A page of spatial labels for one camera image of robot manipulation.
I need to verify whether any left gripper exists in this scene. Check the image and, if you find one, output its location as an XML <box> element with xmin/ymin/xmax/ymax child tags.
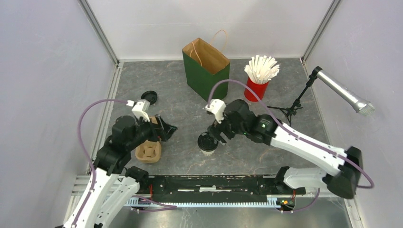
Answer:
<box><xmin>127</xmin><ymin>114</ymin><xmax>178</xmax><ymax>150</ymax></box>

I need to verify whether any black coffee lid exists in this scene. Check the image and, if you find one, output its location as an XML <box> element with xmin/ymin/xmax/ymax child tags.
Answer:
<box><xmin>197</xmin><ymin>132</ymin><xmax>218</xmax><ymax>152</ymax></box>
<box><xmin>141</xmin><ymin>90</ymin><xmax>158</xmax><ymax>105</ymax></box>

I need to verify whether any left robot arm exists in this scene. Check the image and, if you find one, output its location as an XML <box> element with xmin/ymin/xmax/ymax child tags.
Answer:
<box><xmin>62</xmin><ymin>115</ymin><xmax>178</xmax><ymax>228</ymax></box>

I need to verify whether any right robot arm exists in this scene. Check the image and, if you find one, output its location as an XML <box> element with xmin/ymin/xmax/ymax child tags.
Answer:
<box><xmin>204</xmin><ymin>99</ymin><xmax>363</xmax><ymax>199</ymax></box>

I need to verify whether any brown cardboard cup carrier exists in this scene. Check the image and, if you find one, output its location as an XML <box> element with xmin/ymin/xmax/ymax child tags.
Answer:
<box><xmin>135</xmin><ymin>116</ymin><xmax>163</xmax><ymax>164</ymax></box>

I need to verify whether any red cup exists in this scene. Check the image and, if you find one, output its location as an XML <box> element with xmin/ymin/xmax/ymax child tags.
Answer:
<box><xmin>244</xmin><ymin>78</ymin><xmax>269</xmax><ymax>102</ymax></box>

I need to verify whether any green paper bag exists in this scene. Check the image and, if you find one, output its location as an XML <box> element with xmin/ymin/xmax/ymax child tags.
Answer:
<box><xmin>182</xmin><ymin>30</ymin><xmax>230</xmax><ymax>101</ymax></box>

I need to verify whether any white wrapped straws bundle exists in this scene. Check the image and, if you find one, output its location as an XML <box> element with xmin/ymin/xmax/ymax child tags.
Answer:
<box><xmin>244</xmin><ymin>55</ymin><xmax>280</xmax><ymax>85</ymax></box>

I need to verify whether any silver microphone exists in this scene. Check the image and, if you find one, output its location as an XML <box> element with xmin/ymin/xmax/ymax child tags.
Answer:
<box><xmin>312</xmin><ymin>66</ymin><xmax>375</xmax><ymax>116</ymax></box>

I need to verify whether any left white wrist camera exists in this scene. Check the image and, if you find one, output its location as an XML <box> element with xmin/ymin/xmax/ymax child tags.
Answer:
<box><xmin>126</xmin><ymin>99</ymin><xmax>150</xmax><ymax>122</ymax></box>

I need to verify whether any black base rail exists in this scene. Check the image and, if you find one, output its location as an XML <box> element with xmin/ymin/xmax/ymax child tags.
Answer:
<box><xmin>137</xmin><ymin>174</ymin><xmax>306</xmax><ymax>203</ymax></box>

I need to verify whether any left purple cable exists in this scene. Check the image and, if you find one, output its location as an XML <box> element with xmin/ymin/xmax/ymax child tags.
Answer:
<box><xmin>70</xmin><ymin>99</ymin><xmax>178</xmax><ymax>228</ymax></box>

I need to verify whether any purple cable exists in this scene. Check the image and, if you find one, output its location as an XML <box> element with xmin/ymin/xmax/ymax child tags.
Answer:
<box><xmin>207</xmin><ymin>79</ymin><xmax>374</xmax><ymax>214</ymax></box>
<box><xmin>70</xmin><ymin>99</ymin><xmax>178</xmax><ymax>228</ymax></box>

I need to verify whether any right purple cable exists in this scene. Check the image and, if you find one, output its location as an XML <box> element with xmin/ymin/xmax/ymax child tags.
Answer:
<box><xmin>207</xmin><ymin>79</ymin><xmax>374</xmax><ymax>214</ymax></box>

